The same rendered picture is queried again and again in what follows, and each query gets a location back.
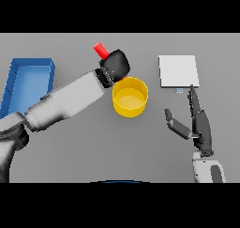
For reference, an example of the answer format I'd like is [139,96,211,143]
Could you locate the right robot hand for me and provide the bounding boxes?
[164,84,215,158]

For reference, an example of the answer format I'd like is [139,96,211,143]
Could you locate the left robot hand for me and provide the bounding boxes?
[94,49,131,89]

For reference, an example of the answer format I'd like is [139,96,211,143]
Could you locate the yellow bowl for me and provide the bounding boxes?
[112,76,149,118]

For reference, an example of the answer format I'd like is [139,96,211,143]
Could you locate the pale square measuring scale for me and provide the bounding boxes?
[157,54,201,89]

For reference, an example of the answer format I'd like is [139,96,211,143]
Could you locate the red beaker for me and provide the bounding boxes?
[93,41,111,60]

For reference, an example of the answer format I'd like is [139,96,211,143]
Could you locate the blue tray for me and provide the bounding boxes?
[0,57,56,120]

